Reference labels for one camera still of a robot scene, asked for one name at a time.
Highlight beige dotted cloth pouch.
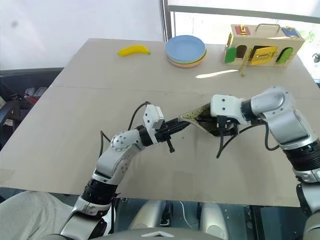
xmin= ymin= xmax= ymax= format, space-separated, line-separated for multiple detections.
xmin=179 ymin=102 xmax=240 ymax=138

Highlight thin white cable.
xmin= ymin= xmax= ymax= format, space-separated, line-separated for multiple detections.
xmin=179 ymin=201 xmax=192 ymax=229

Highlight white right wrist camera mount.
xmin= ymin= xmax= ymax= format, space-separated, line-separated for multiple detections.
xmin=210 ymin=94 xmax=249 ymax=125

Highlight black chair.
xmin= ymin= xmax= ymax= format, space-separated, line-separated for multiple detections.
xmin=0 ymin=98 xmax=22 ymax=137

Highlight yellow plastic plate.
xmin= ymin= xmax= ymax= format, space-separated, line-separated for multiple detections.
xmin=166 ymin=52 xmax=208 ymax=65

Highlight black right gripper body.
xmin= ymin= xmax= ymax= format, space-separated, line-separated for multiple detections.
xmin=215 ymin=114 xmax=241 ymax=138

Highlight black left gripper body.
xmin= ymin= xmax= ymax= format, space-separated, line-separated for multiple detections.
xmin=154 ymin=119 xmax=177 ymax=154

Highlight grey window frame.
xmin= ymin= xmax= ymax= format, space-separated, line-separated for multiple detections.
xmin=159 ymin=0 xmax=320 ymax=43

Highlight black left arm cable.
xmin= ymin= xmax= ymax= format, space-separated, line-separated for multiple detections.
xmin=99 ymin=100 xmax=150 ymax=157

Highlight grey trousered person leg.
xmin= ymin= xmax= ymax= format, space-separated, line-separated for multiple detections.
xmin=0 ymin=190 xmax=85 ymax=240

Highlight dark grey robot torso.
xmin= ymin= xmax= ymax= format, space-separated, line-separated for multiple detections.
xmin=44 ymin=225 xmax=320 ymax=240

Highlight green plastic plate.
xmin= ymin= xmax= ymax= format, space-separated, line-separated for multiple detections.
xmin=166 ymin=49 xmax=207 ymax=63

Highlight yellow toy banana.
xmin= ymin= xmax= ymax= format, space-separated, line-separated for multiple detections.
xmin=117 ymin=44 xmax=152 ymax=58

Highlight grey rounded robot thigh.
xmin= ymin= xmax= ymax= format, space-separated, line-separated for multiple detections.
xmin=199 ymin=200 xmax=230 ymax=240
xmin=128 ymin=199 xmax=168 ymax=230

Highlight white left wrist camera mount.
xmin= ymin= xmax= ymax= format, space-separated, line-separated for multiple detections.
xmin=142 ymin=104 xmax=165 ymax=145

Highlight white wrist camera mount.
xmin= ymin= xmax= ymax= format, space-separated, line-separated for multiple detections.
xmin=142 ymin=104 xmax=165 ymax=145
xmin=210 ymin=94 xmax=249 ymax=125

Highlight pink plastic plate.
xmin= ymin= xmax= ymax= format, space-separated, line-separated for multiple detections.
xmin=167 ymin=55 xmax=208 ymax=69

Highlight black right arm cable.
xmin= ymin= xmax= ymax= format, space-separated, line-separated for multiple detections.
xmin=215 ymin=117 xmax=282 ymax=159

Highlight wooden lock puzzle box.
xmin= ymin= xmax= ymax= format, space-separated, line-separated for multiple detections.
xmin=223 ymin=23 xmax=306 ymax=69

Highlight red white clutter pile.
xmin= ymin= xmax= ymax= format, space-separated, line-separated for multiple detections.
xmin=23 ymin=86 xmax=48 ymax=105

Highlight blue plastic plate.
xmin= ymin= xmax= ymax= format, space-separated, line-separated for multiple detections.
xmin=165 ymin=34 xmax=207 ymax=60

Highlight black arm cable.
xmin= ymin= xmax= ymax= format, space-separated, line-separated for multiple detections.
xmin=215 ymin=117 xmax=282 ymax=159
xmin=99 ymin=100 xmax=150 ymax=157

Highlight gold key on chain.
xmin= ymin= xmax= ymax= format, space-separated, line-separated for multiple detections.
xmin=237 ymin=56 xmax=248 ymax=78

